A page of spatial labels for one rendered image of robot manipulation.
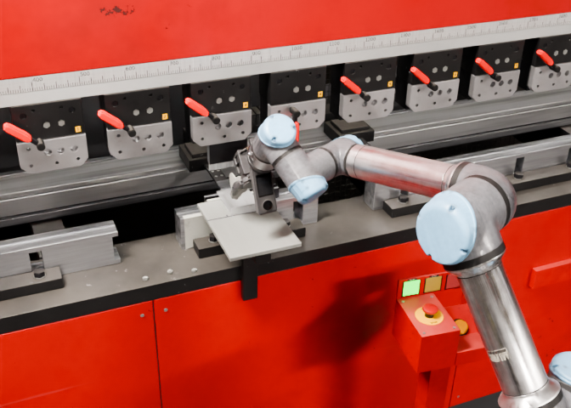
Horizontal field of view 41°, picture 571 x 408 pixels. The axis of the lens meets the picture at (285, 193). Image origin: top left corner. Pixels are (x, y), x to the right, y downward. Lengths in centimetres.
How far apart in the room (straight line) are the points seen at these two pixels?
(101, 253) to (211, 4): 68
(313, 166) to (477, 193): 39
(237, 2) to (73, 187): 73
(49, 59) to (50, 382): 81
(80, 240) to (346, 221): 73
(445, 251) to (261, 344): 91
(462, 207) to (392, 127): 114
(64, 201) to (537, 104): 159
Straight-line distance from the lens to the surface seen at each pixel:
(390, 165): 159
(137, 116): 180
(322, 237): 208
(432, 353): 198
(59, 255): 196
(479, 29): 213
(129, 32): 173
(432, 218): 136
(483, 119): 263
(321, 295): 213
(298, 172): 160
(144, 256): 202
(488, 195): 140
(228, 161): 197
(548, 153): 250
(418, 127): 249
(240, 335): 210
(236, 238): 184
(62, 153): 181
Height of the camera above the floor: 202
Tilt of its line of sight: 30 degrees down
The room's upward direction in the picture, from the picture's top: 1 degrees clockwise
